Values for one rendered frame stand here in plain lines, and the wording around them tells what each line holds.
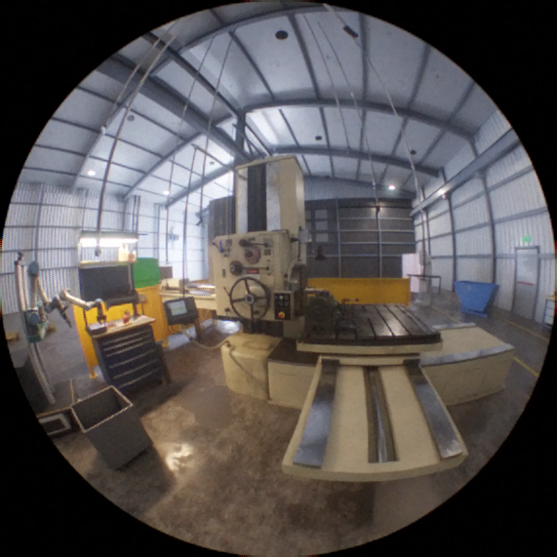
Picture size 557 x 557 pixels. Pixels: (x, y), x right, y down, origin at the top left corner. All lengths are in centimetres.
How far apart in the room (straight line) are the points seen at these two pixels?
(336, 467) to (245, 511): 86
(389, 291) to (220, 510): 421
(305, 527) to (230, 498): 56
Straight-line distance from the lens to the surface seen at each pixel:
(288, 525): 162
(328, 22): 703
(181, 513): 176
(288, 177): 259
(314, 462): 99
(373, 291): 412
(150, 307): 395
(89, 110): 1028
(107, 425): 176
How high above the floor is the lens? 159
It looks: 5 degrees down
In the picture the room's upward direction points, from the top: 2 degrees counter-clockwise
